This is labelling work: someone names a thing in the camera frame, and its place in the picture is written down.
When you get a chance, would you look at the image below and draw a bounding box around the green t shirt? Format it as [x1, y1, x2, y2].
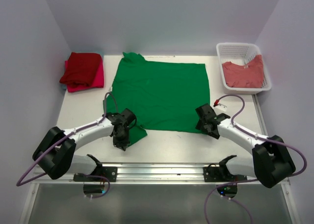
[103, 53, 210, 144]

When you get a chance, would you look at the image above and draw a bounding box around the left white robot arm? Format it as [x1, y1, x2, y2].
[32, 109, 137, 181]

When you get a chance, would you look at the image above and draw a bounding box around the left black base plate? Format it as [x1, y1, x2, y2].
[73, 167, 118, 182]

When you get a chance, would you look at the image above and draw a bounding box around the salmon t shirt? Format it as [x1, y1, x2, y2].
[222, 55, 264, 88]

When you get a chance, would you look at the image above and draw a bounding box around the aluminium mounting rail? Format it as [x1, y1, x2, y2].
[31, 162, 291, 185]

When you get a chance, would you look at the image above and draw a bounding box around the light blue folded shirt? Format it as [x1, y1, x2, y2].
[61, 84, 67, 91]

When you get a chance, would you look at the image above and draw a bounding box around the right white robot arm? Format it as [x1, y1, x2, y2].
[195, 104, 296, 188]

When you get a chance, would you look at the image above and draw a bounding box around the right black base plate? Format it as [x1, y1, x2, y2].
[203, 164, 247, 182]

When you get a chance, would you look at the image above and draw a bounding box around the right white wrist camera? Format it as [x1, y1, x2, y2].
[213, 99, 227, 114]

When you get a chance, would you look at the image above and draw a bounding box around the dark red folded shirt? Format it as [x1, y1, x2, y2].
[59, 52, 102, 87]

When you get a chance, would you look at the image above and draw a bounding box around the pink folded shirt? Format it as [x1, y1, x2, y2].
[66, 61, 105, 93]

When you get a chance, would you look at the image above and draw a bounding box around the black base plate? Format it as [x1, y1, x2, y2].
[73, 167, 118, 182]
[203, 164, 247, 182]

